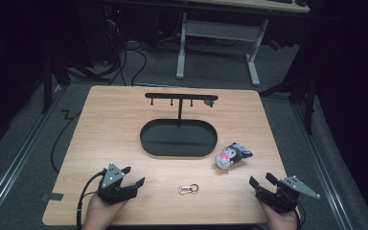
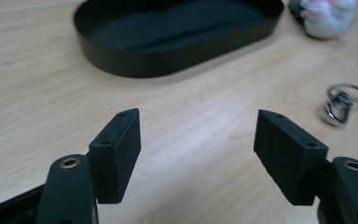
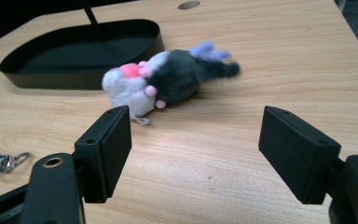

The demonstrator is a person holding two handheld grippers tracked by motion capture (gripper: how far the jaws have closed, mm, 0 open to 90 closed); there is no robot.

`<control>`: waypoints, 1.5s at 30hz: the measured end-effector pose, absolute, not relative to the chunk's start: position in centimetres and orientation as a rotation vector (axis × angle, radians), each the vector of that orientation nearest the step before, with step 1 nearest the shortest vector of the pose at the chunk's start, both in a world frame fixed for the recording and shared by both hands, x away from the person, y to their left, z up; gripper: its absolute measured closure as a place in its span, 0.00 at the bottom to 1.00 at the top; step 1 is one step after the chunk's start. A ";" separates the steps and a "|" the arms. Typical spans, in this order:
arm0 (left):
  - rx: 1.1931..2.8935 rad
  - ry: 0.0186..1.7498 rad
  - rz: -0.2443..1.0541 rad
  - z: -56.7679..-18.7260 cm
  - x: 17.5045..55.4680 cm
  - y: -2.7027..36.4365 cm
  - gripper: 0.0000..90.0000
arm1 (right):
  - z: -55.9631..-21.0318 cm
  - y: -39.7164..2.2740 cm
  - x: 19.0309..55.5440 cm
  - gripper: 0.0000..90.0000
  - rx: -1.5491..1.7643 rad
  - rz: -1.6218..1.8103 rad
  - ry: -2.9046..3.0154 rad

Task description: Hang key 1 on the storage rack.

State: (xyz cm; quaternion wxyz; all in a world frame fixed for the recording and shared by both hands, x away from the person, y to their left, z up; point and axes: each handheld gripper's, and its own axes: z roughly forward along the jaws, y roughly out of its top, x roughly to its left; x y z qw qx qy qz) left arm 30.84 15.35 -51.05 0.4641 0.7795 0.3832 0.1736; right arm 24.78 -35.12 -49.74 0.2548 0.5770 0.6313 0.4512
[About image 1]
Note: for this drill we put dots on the dark tape patch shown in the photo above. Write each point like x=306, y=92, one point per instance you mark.
x=53, y=196

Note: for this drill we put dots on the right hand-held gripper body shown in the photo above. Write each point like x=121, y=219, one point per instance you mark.
x=284, y=196

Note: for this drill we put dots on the small grey hanging charm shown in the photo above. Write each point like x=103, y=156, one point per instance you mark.
x=209, y=103

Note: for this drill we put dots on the metal floor rail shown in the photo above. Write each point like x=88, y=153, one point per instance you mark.
x=322, y=166
x=16, y=159

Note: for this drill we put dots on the person's right hand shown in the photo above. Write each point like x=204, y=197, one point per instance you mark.
x=281, y=218

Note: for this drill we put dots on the person's left hand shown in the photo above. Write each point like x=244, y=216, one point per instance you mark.
x=102, y=214

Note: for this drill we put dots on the black and white plush toy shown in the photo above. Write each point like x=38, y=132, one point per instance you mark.
x=233, y=153

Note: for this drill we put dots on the white desk with metal frame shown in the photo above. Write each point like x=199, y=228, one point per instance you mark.
x=223, y=31

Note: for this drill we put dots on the black metal stand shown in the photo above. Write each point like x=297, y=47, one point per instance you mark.
x=47, y=83
x=310, y=105

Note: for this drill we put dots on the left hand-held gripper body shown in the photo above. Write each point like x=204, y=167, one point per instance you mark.
x=112, y=188

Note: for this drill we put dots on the small red object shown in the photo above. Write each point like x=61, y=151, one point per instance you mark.
x=275, y=45

